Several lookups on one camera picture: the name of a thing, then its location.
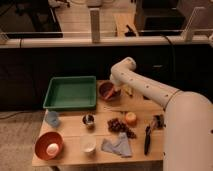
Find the bunch of dark grapes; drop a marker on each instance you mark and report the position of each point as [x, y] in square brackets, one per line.
[116, 125]

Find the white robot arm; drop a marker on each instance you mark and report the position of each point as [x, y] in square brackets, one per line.
[188, 119]

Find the blue cloth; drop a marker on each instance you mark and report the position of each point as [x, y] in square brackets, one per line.
[121, 147]

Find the green plastic tray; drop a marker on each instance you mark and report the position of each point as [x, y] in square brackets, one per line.
[71, 93]

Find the orange fruit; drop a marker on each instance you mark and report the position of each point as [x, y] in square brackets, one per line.
[131, 118]

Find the orange bowl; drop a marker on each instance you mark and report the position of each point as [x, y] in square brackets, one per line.
[44, 141]

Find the thin metal utensil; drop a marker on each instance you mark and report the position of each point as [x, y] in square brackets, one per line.
[123, 111]

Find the wooden folding table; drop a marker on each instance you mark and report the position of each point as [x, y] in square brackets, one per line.
[72, 129]

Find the blue plastic cup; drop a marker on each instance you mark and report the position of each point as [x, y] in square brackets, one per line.
[52, 118]

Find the black handled knife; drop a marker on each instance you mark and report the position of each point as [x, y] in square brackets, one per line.
[147, 140]

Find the purple bowl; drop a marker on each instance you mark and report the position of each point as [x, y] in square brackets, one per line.
[105, 87]

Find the white egg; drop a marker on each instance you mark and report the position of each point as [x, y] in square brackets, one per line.
[52, 149]

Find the white cup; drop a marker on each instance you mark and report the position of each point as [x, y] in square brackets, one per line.
[88, 144]

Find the dark scrub brush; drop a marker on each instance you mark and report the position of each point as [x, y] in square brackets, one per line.
[158, 121]

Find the small metal cup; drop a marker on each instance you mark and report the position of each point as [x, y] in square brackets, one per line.
[89, 121]

